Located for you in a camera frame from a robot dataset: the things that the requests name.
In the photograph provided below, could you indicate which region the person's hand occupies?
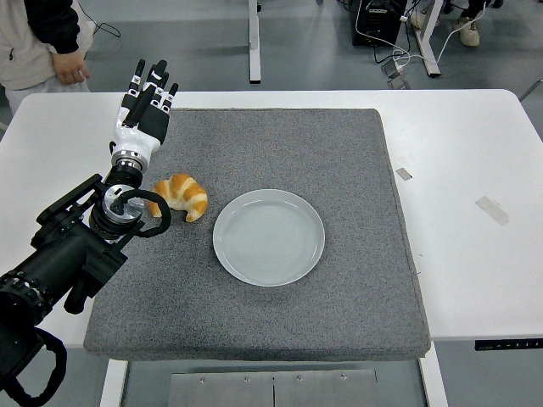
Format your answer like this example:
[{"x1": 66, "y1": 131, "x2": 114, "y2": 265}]
[{"x1": 53, "y1": 51, "x2": 92, "y2": 85}]

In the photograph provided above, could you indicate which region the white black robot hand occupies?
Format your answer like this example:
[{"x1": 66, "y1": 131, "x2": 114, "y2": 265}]
[{"x1": 109, "y1": 58, "x2": 180, "y2": 161}]

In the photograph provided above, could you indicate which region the golden croissant bread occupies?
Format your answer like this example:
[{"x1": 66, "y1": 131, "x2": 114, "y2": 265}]
[{"x1": 147, "y1": 173, "x2": 209, "y2": 223}]

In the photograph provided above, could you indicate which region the pale grey round plate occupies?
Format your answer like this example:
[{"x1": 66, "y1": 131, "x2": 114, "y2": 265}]
[{"x1": 212, "y1": 188, "x2": 327, "y2": 288}]

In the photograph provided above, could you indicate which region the grey metal plate with screws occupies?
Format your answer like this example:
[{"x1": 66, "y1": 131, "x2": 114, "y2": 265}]
[{"x1": 169, "y1": 368, "x2": 379, "y2": 407}]

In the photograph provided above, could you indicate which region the person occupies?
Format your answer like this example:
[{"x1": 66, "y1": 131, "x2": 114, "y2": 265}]
[{"x1": 0, "y1": 0, "x2": 94, "y2": 116}]

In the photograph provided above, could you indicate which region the white desk leg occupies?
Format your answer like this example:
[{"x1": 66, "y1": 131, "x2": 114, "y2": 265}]
[
  {"x1": 413, "y1": 0, "x2": 442, "y2": 78},
  {"x1": 247, "y1": 0, "x2": 262, "y2": 84}
]

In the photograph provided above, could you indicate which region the grey fabric mat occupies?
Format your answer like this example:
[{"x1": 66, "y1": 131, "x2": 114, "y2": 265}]
[{"x1": 83, "y1": 108, "x2": 433, "y2": 362}]

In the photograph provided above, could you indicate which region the white table leg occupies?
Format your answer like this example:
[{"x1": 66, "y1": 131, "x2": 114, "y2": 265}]
[
  {"x1": 417, "y1": 355, "x2": 449, "y2": 407},
  {"x1": 99, "y1": 359, "x2": 129, "y2": 407}
]

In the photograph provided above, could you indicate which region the black computer box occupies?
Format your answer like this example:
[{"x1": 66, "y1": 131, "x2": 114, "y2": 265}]
[{"x1": 351, "y1": 0, "x2": 408, "y2": 48}]

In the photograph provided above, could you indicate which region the large clear tape piece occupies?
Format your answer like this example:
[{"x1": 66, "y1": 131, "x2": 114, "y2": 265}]
[{"x1": 474, "y1": 196, "x2": 511, "y2": 226}]

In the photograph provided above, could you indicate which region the grey metal bar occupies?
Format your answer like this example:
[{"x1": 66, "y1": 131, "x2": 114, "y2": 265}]
[{"x1": 519, "y1": 78, "x2": 543, "y2": 103}]

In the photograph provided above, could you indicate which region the black table control panel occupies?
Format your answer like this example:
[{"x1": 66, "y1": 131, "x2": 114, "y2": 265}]
[{"x1": 474, "y1": 338, "x2": 543, "y2": 352}]

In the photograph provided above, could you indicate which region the thin black floor cable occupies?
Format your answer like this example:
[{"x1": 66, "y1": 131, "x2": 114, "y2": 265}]
[{"x1": 78, "y1": 2, "x2": 122, "y2": 40}]

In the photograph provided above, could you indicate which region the white cable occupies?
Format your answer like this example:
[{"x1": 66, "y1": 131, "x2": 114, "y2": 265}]
[{"x1": 355, "y1": 0, "x2": 489, "y2": 71}]

